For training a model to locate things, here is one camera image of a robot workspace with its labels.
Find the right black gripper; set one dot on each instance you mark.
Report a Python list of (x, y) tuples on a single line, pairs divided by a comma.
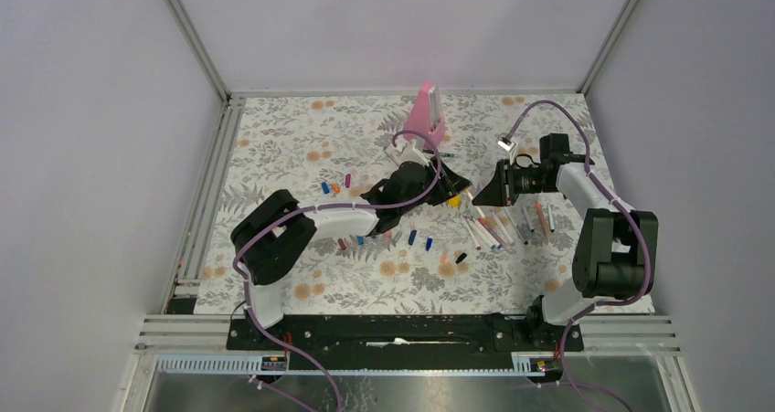
[(501, 191)]

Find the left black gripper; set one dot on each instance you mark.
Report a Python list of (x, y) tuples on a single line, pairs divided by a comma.
[(448, 185)]

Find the orange brown marker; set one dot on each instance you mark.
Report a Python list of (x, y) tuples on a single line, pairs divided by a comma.
[(542, 219)]

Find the dark blue capped marker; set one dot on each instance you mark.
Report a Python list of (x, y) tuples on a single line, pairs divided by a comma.
[(524, 237)]

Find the grey white marker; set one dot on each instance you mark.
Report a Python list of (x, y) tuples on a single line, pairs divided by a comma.
[(502, 228)]

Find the purple capped white marker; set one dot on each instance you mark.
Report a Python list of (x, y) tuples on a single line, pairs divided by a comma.
[(493, 240)]

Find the red brown capped marker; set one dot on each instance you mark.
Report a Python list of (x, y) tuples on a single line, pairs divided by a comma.
[(472, 233)]

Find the pink translucent marker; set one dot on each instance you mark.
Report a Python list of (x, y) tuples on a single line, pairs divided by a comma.
[(495, 234)]

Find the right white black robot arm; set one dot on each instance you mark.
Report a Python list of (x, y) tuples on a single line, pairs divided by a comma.
[(613, 261)]

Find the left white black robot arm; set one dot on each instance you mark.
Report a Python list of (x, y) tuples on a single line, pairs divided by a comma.
[(270, 240)]

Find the pink metronome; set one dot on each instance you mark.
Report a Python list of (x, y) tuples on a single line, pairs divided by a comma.
[(426, 115)]

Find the floral table mat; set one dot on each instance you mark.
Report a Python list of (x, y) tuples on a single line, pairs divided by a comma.
[(298, 143)]

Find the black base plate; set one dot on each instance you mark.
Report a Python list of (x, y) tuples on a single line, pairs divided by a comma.
[(403, 342)]

